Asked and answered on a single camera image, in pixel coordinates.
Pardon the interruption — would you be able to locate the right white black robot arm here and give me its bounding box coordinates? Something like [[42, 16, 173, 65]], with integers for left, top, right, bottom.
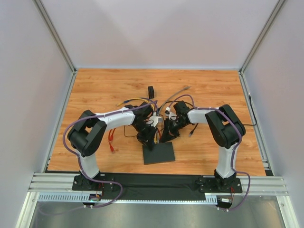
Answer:
[[160, 101, 246, 190]]

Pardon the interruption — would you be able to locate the black cloth strip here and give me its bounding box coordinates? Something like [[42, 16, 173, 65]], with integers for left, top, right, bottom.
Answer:
[[101, 173, 205, 199]]

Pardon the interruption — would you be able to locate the left aluminium frame post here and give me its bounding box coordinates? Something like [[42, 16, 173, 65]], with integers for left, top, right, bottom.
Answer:
[[33, 0, 76, 72]]

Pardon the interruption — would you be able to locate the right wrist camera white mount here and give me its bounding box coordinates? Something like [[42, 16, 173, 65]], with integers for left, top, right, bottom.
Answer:
[[165, 107, 177, 120]]

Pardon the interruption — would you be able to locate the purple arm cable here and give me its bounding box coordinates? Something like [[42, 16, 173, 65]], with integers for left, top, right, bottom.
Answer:
[[38, 99, 159, 216], [167, 94, 251, 212]]

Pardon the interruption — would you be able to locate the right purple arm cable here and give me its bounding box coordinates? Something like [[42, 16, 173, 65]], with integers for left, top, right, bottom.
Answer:
[[167, 94, 251, 212]]

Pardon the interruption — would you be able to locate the grey slotted cable duct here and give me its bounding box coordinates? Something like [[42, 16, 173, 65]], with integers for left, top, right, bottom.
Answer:
[[38, 192, 232, 205]]

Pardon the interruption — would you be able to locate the red ethernet cable loose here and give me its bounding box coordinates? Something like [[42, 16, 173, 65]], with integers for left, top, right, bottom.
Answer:
[[108, 128, 116, 153]]

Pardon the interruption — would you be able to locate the blue ethernet cable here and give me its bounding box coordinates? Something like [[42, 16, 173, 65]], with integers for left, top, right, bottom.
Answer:
[[123, 97, 159, 112]]

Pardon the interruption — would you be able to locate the grey ethernet cable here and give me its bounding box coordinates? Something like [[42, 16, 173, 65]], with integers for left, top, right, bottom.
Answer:
[[159, 85, 192, 112]]

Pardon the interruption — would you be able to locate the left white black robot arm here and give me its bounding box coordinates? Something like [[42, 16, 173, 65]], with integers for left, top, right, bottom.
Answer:
[[62, 101, 157, 183]]

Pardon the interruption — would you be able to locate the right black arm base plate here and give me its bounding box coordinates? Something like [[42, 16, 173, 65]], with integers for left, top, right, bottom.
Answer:
[[195, 175, 243, 193]]

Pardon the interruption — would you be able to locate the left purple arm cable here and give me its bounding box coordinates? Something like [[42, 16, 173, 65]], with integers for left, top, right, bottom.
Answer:
[[38, 99, 159, 216]]

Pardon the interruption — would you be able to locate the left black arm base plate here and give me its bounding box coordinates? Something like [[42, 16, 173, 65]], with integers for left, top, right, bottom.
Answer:
[[72, 173, 120, 191]]

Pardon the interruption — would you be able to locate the black ethernet cable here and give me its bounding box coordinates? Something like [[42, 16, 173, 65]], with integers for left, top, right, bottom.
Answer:
[[163, 95, 257, 138]]

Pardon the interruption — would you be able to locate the aluminium frame post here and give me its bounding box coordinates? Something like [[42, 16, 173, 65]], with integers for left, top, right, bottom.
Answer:
[[33, 0, 76, 72], [239, 0, 287, 74]]

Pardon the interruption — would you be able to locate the right aluminium frame post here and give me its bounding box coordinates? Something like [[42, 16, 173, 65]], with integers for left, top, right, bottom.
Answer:
[[239, 0, 287, 74]]

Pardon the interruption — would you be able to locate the black power adapter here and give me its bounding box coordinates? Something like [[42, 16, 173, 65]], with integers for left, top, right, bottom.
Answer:
[[148, 86, 155, 99]]

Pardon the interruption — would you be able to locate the black network switch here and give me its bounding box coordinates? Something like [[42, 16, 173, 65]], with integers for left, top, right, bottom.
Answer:
[[142, 142, 175, 165]]

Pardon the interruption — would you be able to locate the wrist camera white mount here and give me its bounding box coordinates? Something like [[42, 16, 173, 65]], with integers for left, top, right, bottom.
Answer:
[[147, 115, 163, 127], [165, 107, 177, 120]]

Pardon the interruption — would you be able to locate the aluminium front rail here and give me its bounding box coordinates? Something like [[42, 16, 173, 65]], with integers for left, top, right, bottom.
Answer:
[[28, 172, 288, 196]]

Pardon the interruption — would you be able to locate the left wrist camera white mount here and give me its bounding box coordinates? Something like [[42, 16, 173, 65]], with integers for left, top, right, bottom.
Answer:
[[147, 115, 163, 127]]

